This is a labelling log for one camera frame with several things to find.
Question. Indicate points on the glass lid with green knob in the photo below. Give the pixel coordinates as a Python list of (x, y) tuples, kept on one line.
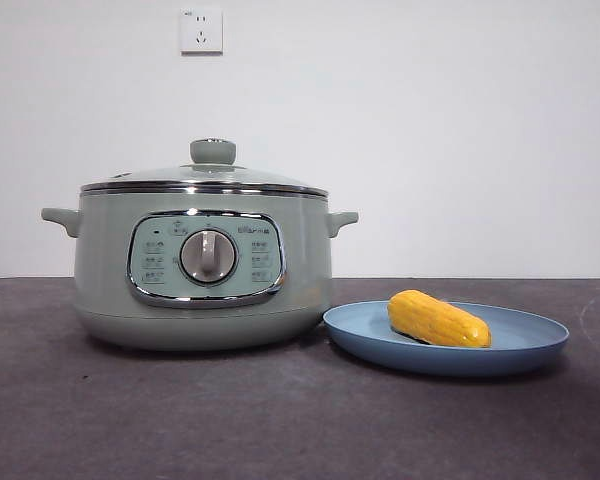
[(212, 151)]

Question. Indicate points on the yellow corn cob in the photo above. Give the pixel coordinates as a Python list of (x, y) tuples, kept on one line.
[(438, 320)]

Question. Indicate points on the pale green electric steamer pot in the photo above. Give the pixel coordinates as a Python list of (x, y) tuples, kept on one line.
[(105, 280)]

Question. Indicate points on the blue round plate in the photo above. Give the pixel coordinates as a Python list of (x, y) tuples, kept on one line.
[(520, 355)]

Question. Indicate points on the white wall power socket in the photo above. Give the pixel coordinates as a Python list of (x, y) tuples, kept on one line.
[(201, 31)]

